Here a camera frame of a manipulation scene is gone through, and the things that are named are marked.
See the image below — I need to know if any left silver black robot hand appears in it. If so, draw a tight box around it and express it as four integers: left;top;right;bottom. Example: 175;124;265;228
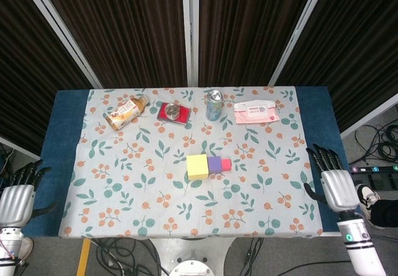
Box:
0;159;58;227

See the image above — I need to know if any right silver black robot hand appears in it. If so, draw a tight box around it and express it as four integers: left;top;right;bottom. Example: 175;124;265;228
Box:
303;144;361;213

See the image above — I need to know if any purple cube block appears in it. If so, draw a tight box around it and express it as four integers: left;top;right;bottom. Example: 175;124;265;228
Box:
206;156;223;175

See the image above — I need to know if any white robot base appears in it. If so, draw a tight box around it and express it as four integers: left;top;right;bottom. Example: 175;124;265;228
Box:
149;237;237;276

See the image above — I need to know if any white black sneaker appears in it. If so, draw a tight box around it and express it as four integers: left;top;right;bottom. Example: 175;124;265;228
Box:
355;184;382;218

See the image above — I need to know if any black power strip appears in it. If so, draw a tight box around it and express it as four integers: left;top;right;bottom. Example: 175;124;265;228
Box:
349;164;398;174

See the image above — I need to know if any black floor pedal box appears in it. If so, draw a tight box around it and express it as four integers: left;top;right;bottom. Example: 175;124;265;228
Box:
369;173;398;193

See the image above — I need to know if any black trouser leg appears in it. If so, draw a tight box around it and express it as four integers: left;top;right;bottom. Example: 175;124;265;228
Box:
369;200;398;229

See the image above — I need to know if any blue table cover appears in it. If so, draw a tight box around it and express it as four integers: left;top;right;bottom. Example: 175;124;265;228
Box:
21;86;361;238

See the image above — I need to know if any yellow floor tape strip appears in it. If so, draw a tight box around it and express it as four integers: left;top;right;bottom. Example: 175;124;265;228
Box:
76;237;93;276

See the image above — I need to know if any pink wet wipes pack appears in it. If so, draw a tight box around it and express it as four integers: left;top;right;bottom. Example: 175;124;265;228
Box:
233;99;280;125

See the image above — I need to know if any floral leaf print tablecloth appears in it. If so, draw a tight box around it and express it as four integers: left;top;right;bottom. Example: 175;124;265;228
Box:
58;86;324;238

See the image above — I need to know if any dark brown curtain panel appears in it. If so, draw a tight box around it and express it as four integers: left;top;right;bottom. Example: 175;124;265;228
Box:
37;0;188;89
0;0;94;157
198;0;318;87
275;0;398;133

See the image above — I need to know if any tea bottle with label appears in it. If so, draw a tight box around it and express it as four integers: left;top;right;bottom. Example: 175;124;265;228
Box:
104;94;150;131

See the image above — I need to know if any large yellow foam cube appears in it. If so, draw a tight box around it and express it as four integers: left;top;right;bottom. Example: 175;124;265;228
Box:
187;153;209;180

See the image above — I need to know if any light blue drink can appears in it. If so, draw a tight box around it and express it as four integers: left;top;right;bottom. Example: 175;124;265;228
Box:
206;90;224;121

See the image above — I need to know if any red flat tin box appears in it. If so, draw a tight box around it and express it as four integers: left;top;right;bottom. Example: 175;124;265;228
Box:
156;101;192;126

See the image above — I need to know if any clear jar of metal clips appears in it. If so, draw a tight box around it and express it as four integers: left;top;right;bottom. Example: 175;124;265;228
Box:
164;103;181;119

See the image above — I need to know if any white partition bottom rail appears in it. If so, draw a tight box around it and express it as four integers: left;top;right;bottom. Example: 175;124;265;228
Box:
340;94;398;139
0;136;37;159

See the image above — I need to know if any black floor cable bundle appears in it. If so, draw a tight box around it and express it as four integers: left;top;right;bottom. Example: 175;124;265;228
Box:
241;237;265;276
91;237;165;276
354;123;398;165

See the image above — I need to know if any white partition frame post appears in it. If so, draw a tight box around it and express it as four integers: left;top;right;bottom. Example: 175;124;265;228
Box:
182;0;200;87
267;0;330;87
17;0;103;90

